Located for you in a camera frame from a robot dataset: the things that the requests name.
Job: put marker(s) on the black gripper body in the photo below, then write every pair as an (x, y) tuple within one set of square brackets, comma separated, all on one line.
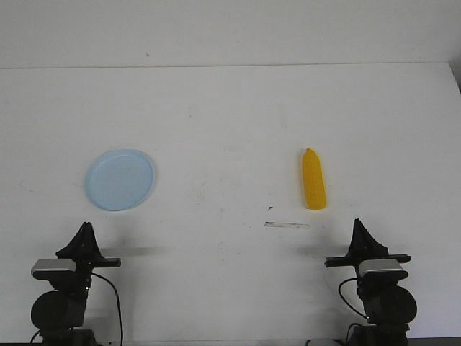
[(87, 262), (355, 261)]

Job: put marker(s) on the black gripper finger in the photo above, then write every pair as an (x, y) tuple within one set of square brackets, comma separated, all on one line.
[(93, 250), (355, 244), (370, 247), (76, 247)]

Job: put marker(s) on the yellow toy corn cob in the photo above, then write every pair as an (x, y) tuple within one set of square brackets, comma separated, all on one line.
[(313, 183)]

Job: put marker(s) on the light blue round plate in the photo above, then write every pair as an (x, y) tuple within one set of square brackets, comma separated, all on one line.
[(120, 179)]

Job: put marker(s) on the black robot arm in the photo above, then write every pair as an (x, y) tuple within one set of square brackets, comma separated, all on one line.
[(58, 314), (388, 308)]

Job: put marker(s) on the horizontal clear tape strip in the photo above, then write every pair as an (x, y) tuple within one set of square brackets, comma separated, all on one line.
[(285, 225)]

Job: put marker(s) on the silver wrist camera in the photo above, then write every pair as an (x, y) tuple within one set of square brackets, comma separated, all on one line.
[(45, 269), (382, 268)]

